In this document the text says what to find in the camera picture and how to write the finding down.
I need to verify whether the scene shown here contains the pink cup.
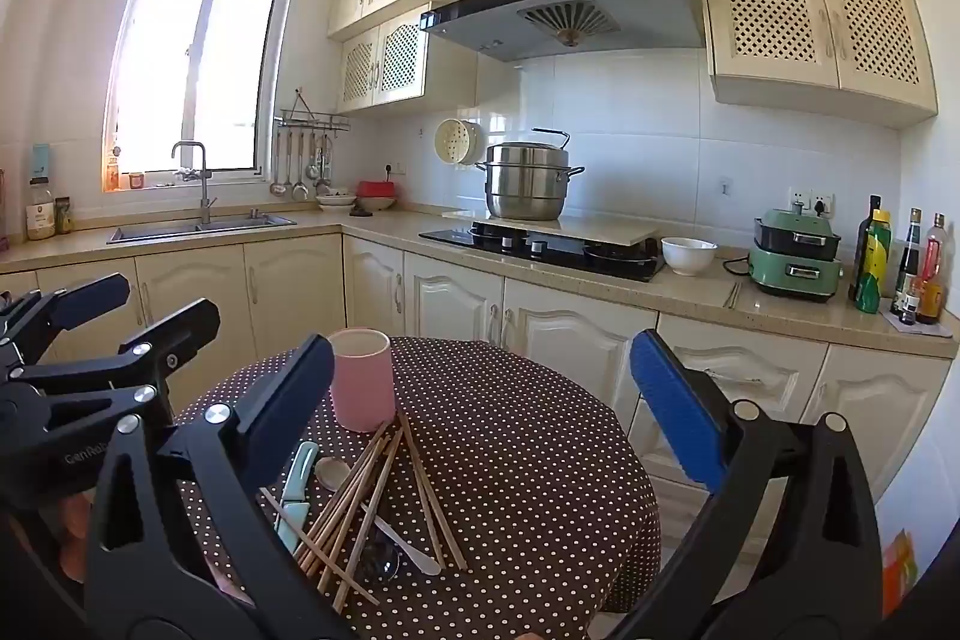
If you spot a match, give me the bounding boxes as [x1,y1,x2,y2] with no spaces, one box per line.
[330,327,396,435]

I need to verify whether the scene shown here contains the double wall power outlet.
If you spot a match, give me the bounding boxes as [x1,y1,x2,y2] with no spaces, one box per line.
[787,186,836,217]

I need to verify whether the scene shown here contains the stainless steel steamer pot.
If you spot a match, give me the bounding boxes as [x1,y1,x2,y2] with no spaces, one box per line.
[474,128,586,221]

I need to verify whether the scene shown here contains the dark olive oil bottle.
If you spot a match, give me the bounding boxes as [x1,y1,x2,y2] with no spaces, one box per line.
[850,194,882,304]

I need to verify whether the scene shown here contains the grey mat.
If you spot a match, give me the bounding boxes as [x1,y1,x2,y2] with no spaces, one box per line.
[881,306,957,339]

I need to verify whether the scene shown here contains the stainless steel double sink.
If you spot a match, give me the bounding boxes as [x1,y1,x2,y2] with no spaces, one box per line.
[106,212,298,245]

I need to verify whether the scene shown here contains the red label bottle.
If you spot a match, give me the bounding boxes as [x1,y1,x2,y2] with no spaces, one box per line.
[916,212,950,324]

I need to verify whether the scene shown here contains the dark soy sauce bottle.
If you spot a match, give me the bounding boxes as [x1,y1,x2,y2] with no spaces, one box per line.
[891,207,923,319]

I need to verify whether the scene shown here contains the metal spoon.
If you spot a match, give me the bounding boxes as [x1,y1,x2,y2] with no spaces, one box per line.
[352,482,402,585]

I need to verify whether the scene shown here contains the metal utensil rack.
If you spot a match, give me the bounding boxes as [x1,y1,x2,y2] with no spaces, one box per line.
[274,89,352,133]

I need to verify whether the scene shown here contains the brown polka dot tablecloth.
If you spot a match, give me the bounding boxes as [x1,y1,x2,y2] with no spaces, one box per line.
[169,336,662,640]

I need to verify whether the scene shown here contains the mint green sheathed knife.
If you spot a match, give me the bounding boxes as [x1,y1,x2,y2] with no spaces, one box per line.
[274,441,320,555]

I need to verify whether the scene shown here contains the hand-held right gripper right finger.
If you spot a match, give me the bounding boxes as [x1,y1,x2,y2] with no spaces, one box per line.
[600,331,882,640]

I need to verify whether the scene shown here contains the steel kitchen faucet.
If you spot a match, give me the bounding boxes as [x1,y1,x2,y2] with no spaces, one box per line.
[171,140,218,226]

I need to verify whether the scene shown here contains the cream cutting board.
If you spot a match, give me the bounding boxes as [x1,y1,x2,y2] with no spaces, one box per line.
[450,211,661,245]

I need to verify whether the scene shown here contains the orange green bag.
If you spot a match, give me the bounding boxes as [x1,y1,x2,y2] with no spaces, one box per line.
[881,531,920,618]

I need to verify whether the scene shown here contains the hanging metal skimmer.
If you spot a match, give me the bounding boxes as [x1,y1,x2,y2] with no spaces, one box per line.
[313,131,335,195]

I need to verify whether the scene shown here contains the cream perforated steamer tray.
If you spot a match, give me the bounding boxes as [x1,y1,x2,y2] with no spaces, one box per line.
[435,119,481,165]

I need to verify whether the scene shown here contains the green electric multi cooker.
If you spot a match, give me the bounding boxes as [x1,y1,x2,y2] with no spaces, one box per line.
[748,201,845,304]

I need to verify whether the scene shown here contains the green yellow bottle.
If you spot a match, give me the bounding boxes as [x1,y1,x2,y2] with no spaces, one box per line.
[855,209,893,315]

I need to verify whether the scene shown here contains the person's left hand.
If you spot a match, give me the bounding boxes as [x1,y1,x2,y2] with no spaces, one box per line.
[56,486,98,585]

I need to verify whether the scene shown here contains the white plastic spoon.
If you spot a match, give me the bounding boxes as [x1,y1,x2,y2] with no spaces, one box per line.
[313,456,443,577]

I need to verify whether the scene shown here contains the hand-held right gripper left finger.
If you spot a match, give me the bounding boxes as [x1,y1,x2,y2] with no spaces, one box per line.
[82,334,353,640]

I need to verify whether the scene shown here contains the cream base cabinets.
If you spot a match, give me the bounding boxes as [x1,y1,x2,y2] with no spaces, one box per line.
[0,231,950,506]

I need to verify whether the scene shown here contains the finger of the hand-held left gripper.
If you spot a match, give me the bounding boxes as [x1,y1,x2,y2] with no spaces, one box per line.
[0,274,132,363]
[7,299,221,453]

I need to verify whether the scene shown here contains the black gas stove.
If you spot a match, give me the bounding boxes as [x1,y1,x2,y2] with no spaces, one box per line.
[418,220,668,283]

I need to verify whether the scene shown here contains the cream lattice door cabinet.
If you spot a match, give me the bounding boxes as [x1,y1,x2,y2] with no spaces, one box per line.
[694,0,938,127]
[337,2,432,115]

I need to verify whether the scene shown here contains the hanging metal ladle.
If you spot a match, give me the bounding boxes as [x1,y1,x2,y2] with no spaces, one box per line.
[270,130,290,196]
[292,131,310,202]

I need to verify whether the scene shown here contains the white rice bowl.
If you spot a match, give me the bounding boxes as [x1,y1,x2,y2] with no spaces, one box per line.
[660,236,719,277]

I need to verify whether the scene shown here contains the kitchen window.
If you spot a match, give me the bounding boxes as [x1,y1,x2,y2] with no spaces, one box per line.
[101,0,290,191]

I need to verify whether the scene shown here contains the bunch of wooden chopsticks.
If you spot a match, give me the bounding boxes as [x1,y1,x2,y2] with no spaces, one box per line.
[259,411,470,615]

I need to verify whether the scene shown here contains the beige kitchen countertop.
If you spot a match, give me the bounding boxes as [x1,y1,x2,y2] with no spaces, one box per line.
[0,205,960,360]

